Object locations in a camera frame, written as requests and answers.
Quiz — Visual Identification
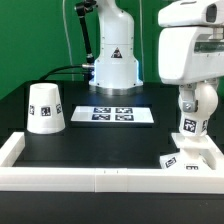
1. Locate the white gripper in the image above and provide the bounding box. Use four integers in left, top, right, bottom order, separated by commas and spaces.
158, 0, 224, 113

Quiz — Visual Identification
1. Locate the white lamp bulb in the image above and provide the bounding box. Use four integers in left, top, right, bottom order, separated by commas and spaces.
179, 82, 218, 137

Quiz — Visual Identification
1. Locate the white lamp base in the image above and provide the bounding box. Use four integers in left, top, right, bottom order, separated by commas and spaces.
159, 132, 216, 172

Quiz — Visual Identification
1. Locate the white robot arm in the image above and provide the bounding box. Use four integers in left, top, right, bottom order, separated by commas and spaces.
90, 0, 224, 113

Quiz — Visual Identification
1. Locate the white marker plate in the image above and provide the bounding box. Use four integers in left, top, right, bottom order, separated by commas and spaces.
71, 106, 154, 124

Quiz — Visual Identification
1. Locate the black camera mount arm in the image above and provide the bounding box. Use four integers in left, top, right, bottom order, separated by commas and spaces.
74, 0, 96, 64

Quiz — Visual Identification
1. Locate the black cable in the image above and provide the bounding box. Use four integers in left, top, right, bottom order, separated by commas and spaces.
38, 64, 98, 82

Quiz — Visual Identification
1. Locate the grey cable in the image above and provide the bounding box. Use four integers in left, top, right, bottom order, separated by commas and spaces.
61, 0, 76, 82

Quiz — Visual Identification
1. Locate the white U-shaped fence frame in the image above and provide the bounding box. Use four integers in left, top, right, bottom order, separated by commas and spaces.
0, 132, 224, 194

